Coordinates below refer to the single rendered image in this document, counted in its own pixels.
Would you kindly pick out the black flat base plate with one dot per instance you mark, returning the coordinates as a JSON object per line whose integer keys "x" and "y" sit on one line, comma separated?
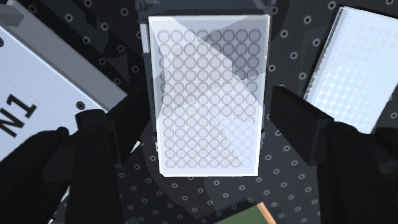
{"x": 106, "y": 33}

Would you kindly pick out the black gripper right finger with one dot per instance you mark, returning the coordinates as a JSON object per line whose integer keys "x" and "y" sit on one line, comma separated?
{"x": 351, "y": 187}

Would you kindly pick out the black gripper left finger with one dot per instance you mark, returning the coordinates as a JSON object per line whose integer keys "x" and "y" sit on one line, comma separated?
{"x": 35, "y": 176}

